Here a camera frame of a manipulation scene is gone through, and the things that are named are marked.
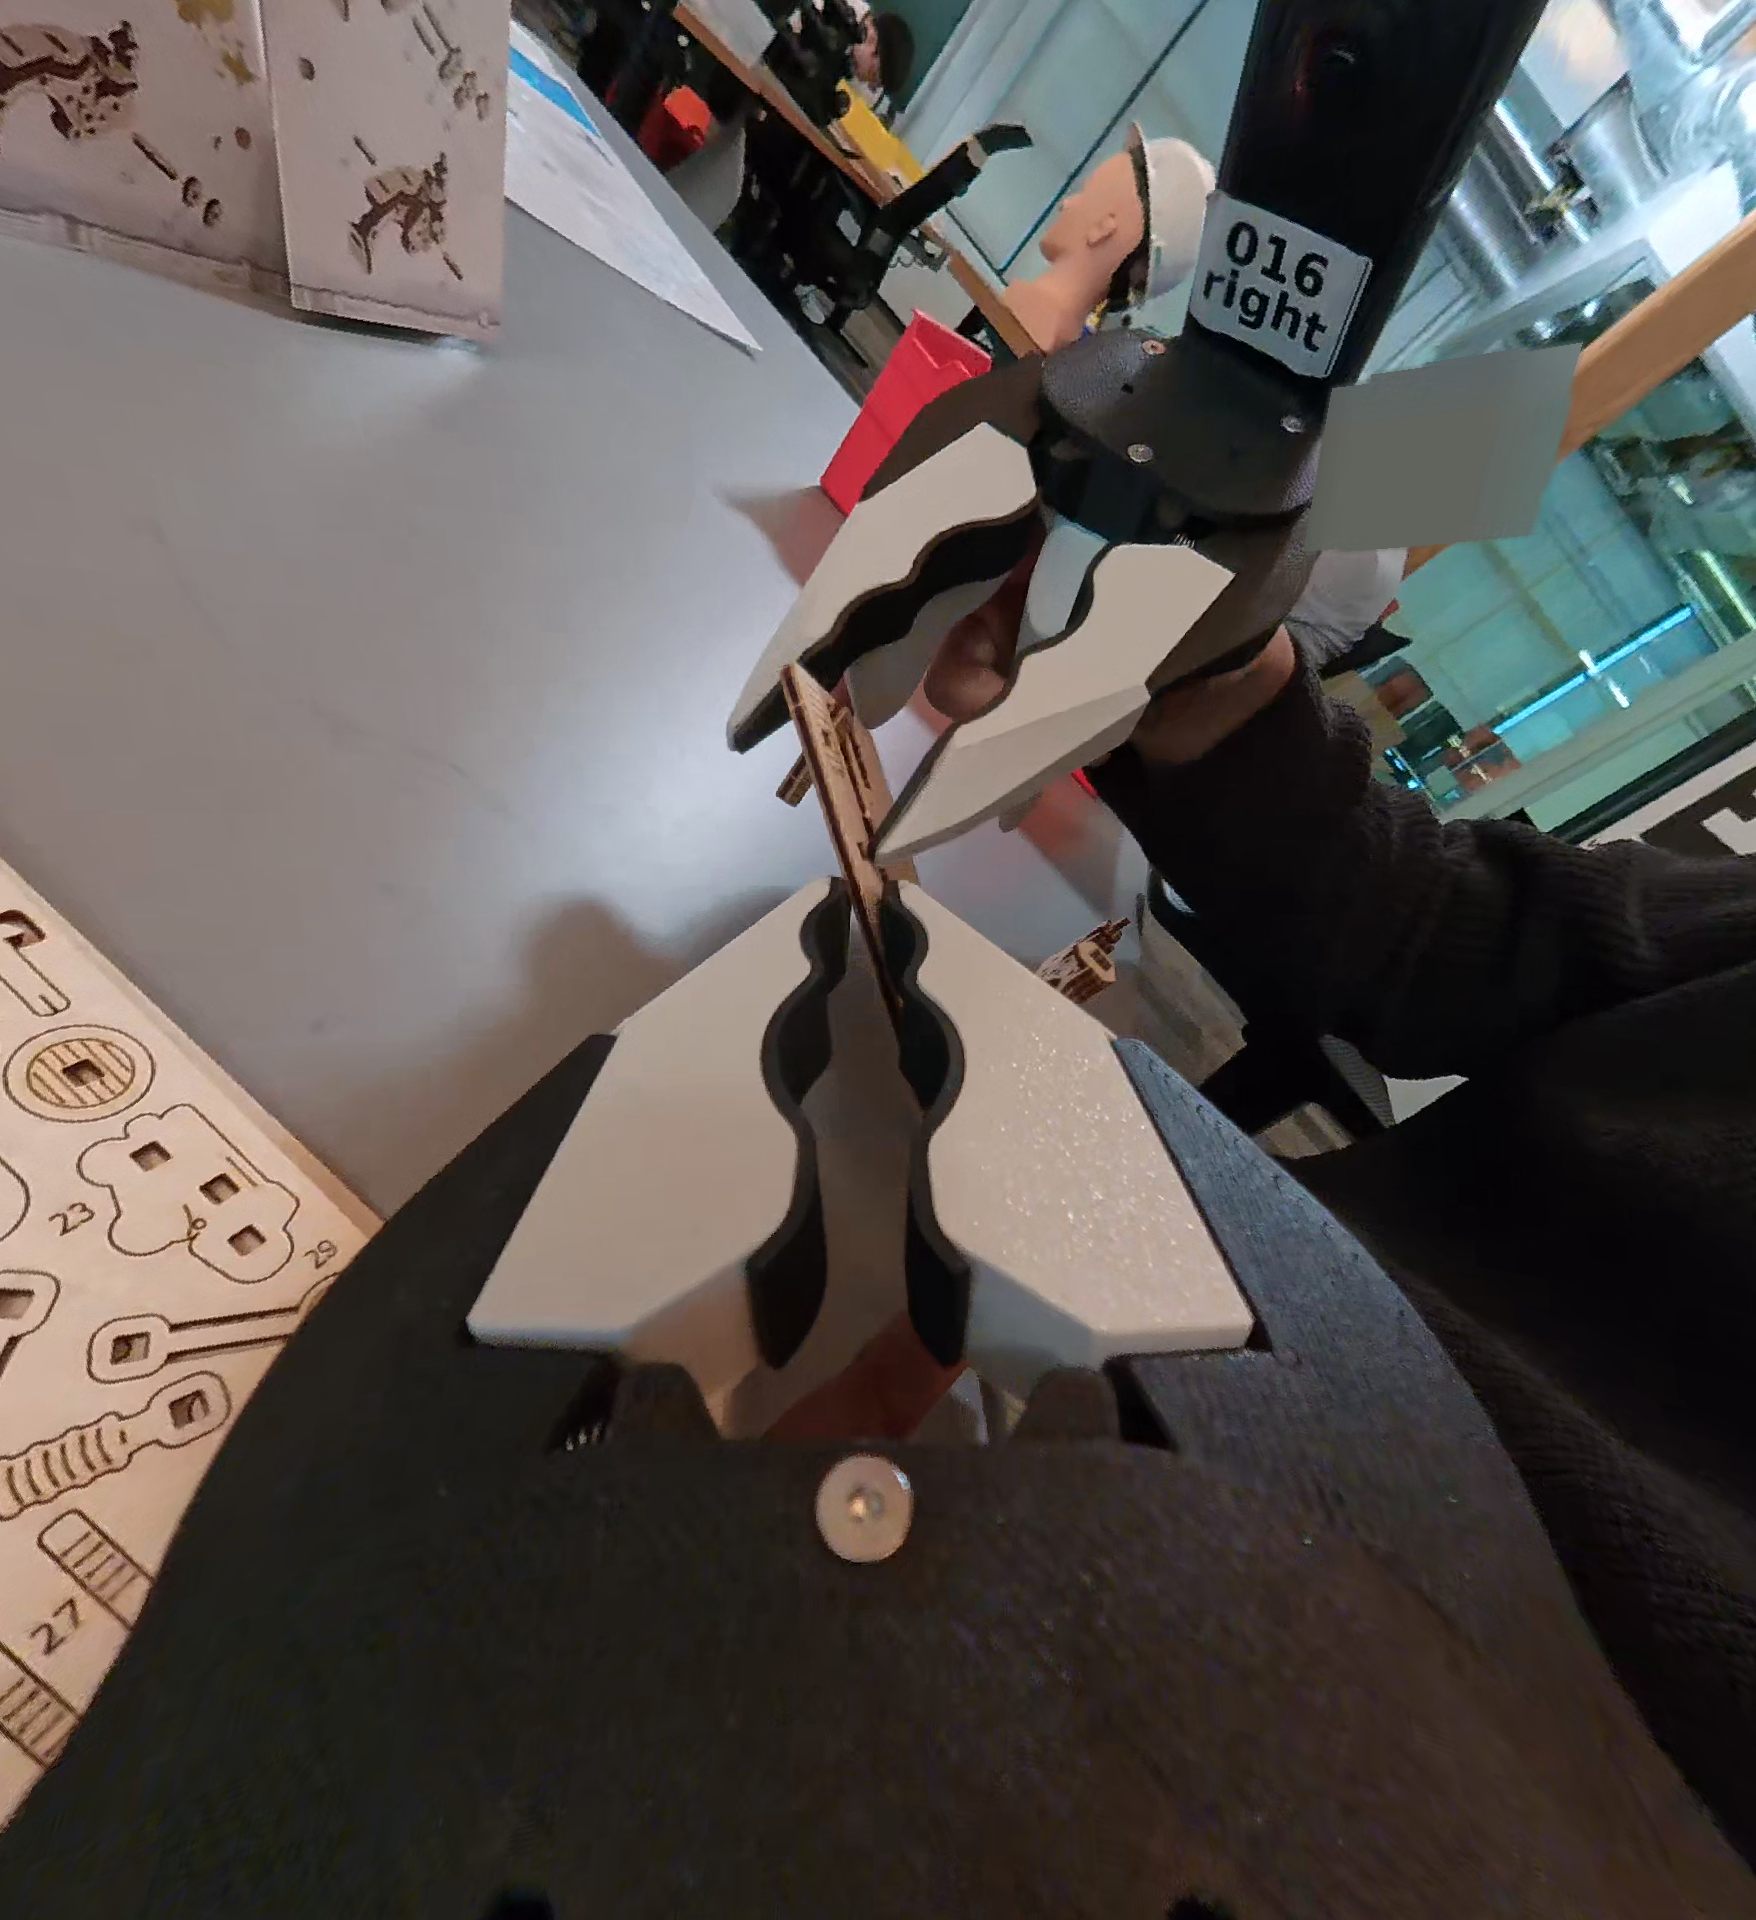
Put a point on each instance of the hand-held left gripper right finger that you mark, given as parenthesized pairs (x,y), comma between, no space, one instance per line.
(1070,1188)

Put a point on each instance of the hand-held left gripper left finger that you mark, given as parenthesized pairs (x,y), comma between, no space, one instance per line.
(654,1169)

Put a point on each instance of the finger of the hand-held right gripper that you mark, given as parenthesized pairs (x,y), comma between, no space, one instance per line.
(919,515)
(1108,660)

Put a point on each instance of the wooden model assembly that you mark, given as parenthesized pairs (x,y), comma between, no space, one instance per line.
(1089,961)

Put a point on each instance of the long wooden strip part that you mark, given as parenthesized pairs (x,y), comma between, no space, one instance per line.
(853,811)

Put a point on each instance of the single wooden puzzle sheet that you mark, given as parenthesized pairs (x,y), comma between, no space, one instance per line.
(97,1197)

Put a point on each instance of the person's right forearm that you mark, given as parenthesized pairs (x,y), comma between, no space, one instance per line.
(1418,896)

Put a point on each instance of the person's right hand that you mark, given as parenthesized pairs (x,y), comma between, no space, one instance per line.
(967,667)

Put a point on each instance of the red plastic bin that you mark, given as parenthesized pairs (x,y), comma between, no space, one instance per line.
(900,403)

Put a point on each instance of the mannequin head white helmet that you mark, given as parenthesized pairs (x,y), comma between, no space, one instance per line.
(1119,228)

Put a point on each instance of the white paper blue stripe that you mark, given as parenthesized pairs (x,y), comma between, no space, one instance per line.
(610,199)

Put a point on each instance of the large marker board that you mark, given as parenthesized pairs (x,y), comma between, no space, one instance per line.
(1744,795)

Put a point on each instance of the printed instruction booklet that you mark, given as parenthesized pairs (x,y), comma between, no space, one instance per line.
(147,131)

